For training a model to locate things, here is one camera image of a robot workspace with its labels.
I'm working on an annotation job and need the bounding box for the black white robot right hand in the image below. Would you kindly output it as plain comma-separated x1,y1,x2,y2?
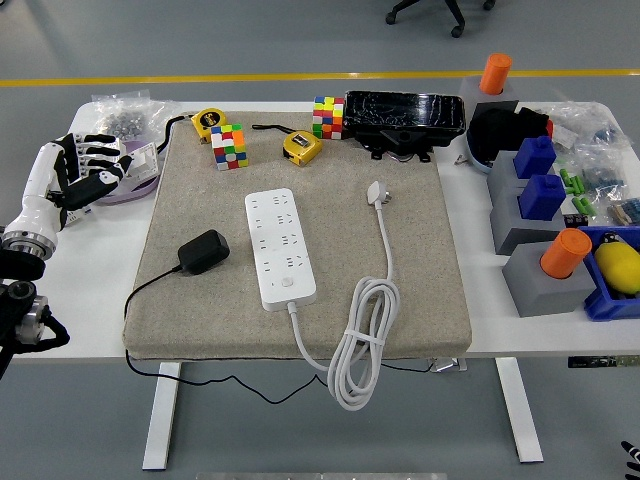
621,439,640,480

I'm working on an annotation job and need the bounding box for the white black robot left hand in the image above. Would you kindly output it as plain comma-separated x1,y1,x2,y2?
3,132,135,239

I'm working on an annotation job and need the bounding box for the black plug adapter with cord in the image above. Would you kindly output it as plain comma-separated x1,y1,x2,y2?
122,228,332,405

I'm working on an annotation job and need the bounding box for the white power strip with cord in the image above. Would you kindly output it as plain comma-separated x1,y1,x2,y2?
243,180,401,413

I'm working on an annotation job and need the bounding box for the purple tape roll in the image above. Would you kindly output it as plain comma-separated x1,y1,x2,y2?
94,139,162,207

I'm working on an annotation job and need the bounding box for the black strip under table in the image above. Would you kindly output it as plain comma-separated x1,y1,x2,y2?
567,355,640,370

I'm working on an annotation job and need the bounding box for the clear bag of metal nuts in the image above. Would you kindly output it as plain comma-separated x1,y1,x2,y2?
74,89,176,151

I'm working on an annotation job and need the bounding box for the white table leg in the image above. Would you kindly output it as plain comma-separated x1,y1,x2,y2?
142,362,182,471
494,357,545,464

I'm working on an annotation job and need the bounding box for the blue plastic bin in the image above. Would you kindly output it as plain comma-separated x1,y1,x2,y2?
577,224,640,322

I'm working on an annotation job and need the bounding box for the yellow tape measure round label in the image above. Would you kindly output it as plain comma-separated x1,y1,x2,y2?
191,108,227,144

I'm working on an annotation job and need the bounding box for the grey block with hole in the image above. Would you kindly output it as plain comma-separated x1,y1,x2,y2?
501,242,597,319
458,74,521,132

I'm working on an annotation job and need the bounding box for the yellow toy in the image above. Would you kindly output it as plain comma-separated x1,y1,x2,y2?
593,232,640,296

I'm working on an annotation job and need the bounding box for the white-edged rubik's cube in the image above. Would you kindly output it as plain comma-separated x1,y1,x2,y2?
209,123,250,172

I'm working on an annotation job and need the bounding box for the orange cylinder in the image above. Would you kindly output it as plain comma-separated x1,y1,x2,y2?
478,53,513,96
539,228,593,280

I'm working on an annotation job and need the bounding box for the clear bag of resistors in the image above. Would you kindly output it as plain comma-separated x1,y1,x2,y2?
607,197,640,229

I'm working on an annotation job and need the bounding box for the beige fabric mat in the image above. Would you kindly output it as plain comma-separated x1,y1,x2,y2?
121,110,474,362

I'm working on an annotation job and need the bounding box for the grey base block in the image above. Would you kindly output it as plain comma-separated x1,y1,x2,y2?
488,185,579,257
487,149,556,196

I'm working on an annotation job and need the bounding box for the blue block with knob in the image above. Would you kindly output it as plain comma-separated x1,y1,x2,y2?
517,173,567,222
513,134,558,180

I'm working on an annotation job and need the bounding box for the clear bag of blue parts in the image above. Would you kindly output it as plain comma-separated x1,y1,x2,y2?
574,144,632,201

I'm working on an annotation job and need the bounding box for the stickerless rubik's cube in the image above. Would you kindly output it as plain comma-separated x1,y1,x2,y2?
312,95,346,141

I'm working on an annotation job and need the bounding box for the white blue bowl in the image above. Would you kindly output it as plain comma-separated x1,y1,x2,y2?
464,127,497,176

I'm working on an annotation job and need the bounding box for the clear bag of small parts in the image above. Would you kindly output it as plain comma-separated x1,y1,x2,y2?
544,99,632,151

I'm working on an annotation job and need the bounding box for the black cloth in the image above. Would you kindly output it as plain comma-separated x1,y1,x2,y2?
467,107,554,166

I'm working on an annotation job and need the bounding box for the black device cracked screen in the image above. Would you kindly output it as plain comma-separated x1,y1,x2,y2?
343,89,467,164

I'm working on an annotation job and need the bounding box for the black office chair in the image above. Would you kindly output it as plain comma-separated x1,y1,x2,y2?
384,0,497,39

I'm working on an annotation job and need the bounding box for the white wall socket panel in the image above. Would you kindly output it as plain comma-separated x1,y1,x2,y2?
122,142,161,179

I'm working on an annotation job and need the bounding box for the thick black cable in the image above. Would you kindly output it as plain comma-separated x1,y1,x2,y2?
157,114,194,154

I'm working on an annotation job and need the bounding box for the silver metal bracket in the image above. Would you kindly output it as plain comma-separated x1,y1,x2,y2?
428,357,469,374

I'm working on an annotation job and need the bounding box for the yellow tape measure thin strap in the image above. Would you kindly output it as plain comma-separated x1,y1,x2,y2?
251,123,324,169

